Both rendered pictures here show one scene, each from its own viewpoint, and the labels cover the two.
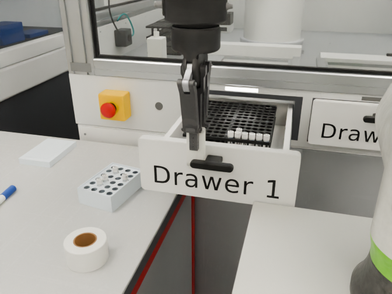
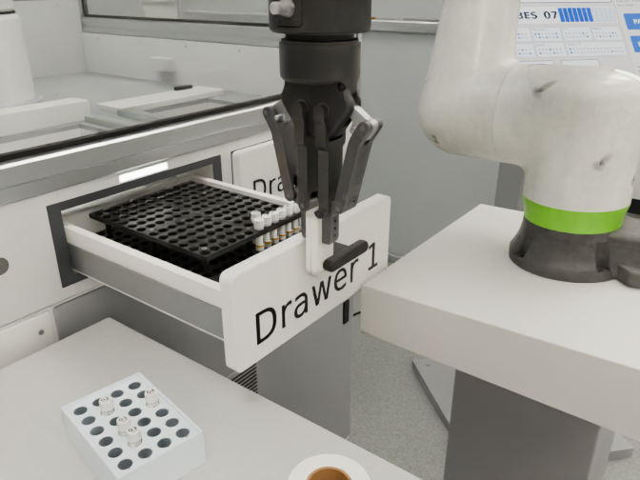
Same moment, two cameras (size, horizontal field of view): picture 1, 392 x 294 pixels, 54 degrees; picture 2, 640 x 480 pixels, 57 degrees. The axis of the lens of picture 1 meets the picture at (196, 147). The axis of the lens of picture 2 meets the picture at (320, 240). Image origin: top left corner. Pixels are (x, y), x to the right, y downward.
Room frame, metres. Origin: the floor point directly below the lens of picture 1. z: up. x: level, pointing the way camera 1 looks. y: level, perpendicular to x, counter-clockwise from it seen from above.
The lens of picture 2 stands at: (0.38, 0.52, 1.18)
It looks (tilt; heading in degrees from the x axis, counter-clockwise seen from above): 24 degrees down; 292
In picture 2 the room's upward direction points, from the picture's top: straight up
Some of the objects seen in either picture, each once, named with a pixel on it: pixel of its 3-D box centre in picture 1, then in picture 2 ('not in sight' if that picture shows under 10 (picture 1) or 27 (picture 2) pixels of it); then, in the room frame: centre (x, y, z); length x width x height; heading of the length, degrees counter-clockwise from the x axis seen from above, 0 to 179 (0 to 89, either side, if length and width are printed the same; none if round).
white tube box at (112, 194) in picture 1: (112, 185); (131, 434); (0.71, 0.18, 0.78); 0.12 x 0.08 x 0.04; 156
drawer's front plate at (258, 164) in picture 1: (215, 171); (318, 271); (0.61, -0.04, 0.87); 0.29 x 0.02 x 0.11; 76
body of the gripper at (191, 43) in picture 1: (195, 55); (319, 87); (0.59, 0.00, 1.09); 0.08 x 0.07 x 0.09; 166
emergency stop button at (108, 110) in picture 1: (108, 109); not in sight; (0.93, 0.22, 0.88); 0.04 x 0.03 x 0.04; 76
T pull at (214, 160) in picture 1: (213, 162); (337, 252); (0.58, -0.03, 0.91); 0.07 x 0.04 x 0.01; 76
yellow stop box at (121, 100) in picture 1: (114, 105); not in sight; (0.96, 0.22, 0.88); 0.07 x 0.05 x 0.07; 76
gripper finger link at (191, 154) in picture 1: (195, 147); (322, 240); (0.59, 0.00, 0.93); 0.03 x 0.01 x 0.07; 76
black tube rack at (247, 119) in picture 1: (233, 131); (199, 234); (0.80, -0.09, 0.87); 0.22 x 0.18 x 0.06; 166
